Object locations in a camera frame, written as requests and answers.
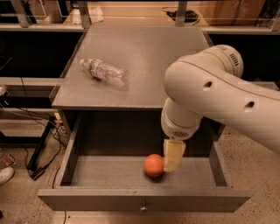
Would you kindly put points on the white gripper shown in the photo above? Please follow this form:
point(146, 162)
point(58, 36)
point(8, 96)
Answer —
point(178, 131)

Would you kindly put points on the orange fruit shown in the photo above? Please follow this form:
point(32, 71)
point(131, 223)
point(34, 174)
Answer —
point(154, 165)

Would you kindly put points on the grey top drawer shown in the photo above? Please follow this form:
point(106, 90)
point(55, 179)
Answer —
point(106, 173)

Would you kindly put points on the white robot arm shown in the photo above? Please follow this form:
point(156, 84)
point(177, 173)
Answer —
point(209, 84)

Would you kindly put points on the small metal drawer knob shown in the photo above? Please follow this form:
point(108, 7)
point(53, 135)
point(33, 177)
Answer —
point(143, 206)

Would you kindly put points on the grey cabinet with counter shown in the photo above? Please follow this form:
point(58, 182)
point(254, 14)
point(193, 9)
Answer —
point(145, 52)

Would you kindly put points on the clear plastic water bottle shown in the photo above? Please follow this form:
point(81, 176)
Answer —
point(104, 71)

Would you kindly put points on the black metal stand leg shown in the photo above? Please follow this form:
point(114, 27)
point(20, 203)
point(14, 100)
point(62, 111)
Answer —
point(34, 171)

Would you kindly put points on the white shoe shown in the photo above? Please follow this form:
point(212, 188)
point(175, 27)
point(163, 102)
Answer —
point(6, 174)

